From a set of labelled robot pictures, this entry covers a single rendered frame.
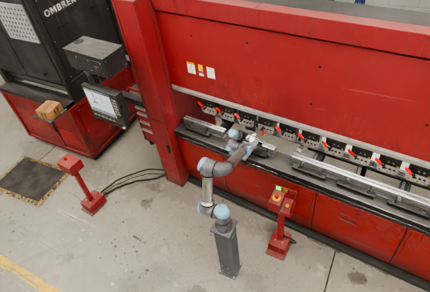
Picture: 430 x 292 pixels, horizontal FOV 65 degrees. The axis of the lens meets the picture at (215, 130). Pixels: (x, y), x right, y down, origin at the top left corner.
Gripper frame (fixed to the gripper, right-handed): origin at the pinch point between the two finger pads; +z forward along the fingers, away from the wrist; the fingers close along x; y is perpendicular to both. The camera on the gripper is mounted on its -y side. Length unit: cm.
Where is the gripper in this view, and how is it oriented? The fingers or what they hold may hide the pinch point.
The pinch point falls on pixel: (245, 141)
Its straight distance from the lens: 313.8
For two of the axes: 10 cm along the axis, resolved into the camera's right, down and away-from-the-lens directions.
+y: 3.5, -9.4, 0.2
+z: 4.2, 1.8, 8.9
